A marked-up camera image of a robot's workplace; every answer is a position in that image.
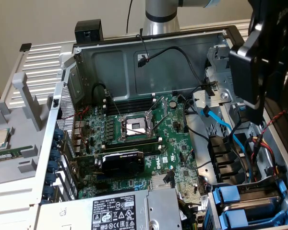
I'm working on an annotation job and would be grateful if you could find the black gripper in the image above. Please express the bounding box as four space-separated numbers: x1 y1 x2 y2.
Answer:
248 0 288 96

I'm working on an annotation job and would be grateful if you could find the hard disk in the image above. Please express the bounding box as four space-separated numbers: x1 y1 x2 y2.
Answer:
211 179 288 214

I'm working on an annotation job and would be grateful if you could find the empty blue disk carrier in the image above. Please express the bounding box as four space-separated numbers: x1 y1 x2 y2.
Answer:
218 207 288 228

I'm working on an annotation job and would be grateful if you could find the grey disk bay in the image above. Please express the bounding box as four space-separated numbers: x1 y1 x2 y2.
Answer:
205 176 288 230

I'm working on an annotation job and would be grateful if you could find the green Dell motherboard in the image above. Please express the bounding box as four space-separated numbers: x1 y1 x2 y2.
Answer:
72 92 208 218

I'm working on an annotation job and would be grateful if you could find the empty black RAM slot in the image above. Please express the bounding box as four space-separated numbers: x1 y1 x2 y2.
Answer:
102 103 157 115
103 97 156 108

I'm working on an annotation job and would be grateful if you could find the open grey PC case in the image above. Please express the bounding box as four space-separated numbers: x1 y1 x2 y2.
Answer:
30 25 288 230

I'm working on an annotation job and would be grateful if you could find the CPU socket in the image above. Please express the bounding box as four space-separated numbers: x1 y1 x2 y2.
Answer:
117 111 159 142

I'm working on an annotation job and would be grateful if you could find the metal locking lever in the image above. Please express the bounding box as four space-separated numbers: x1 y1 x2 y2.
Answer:
105 89 122 119
121 126 149 136

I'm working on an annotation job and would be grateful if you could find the installed green RAM stick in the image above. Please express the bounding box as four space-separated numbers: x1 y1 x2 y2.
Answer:
103 140 163 154

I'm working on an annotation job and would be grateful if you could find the white barcode tag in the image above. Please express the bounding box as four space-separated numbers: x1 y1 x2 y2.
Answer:
199 194 209 212

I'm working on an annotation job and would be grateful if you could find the black box on table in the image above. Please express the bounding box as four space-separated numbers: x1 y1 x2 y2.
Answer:
74 20 104 45

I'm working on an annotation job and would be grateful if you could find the silver finned heatsink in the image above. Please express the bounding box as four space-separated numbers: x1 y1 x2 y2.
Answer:
150 174 176 190

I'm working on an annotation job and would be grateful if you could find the black graphics card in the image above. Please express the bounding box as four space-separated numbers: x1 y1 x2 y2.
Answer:
71 149 145 179

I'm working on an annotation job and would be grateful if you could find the blue expansion slot latch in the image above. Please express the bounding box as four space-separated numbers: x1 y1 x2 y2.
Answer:
46 128 64 201

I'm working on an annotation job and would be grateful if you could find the silver power supply unit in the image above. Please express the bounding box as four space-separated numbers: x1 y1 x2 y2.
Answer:
37 188 183 230

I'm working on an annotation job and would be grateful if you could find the grey parts rack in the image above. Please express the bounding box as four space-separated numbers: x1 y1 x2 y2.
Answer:
0 71 52 187

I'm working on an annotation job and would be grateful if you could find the loose green RAM stick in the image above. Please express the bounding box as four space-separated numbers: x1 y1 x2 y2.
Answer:
0 145 34 161

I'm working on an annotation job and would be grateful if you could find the red black twisted wire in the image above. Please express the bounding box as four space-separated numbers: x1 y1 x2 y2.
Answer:
261 110 288 136

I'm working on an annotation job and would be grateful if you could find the grey plastic drive bracket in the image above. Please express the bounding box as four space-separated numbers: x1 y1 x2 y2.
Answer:
192 90 231 109

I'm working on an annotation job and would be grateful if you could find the light blue data wire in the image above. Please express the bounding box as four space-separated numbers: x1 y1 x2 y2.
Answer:
200 104 246 154

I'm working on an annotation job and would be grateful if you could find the thin black wire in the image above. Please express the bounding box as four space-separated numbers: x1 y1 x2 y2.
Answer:
182 94 211 142

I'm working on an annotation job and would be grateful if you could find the black plastic cable guide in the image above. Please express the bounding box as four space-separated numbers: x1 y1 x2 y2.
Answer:
207 135 247 185

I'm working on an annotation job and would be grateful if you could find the long black wire small plug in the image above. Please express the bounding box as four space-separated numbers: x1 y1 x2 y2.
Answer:
136 46 218 87

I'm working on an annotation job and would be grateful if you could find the thin black hanging cable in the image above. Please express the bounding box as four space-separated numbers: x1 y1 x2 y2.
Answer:
125 0 134 34

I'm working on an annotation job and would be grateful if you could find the black sleeved wire with plug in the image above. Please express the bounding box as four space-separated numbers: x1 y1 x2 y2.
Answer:
163 170 183 199

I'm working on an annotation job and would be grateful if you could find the braided black yellow cable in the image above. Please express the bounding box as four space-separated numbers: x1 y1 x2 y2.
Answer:
177 198 200 230

